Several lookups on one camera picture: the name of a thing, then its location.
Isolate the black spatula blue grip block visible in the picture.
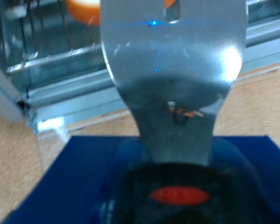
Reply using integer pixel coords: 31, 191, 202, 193
0, 0, 280, 224

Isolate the white bread slice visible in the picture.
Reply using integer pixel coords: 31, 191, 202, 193
64, 0, 182, 26

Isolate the silver toaster oven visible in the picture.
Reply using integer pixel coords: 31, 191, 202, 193
0, 0, 280, 125

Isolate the wire oven rack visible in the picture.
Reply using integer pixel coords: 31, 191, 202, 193
0, 0, 280, 76

